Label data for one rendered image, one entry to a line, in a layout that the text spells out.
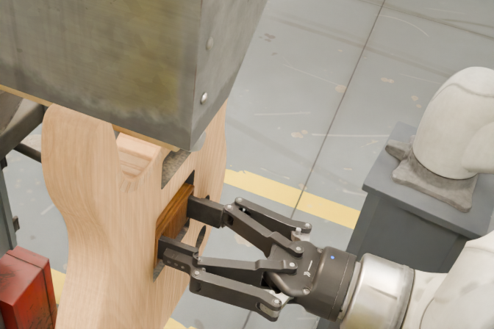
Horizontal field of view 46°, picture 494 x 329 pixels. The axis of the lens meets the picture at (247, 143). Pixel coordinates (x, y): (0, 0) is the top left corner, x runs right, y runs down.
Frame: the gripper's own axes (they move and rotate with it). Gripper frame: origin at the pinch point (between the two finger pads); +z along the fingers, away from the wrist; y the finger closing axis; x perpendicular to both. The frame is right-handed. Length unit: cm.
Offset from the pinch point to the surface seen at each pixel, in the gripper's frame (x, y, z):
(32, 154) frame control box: -12.1, 15.0, 31.2
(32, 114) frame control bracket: -1.6, 11.8, 28.0
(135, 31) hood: 36.2, -24.4, -6.5
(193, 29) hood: 37.1, -24.5, -9.2
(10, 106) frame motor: 10.7, -2.2, 19.5
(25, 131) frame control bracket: -3.3, 10.0, 28.0
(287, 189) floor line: -95, 127, 5
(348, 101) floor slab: -89, 196, -3
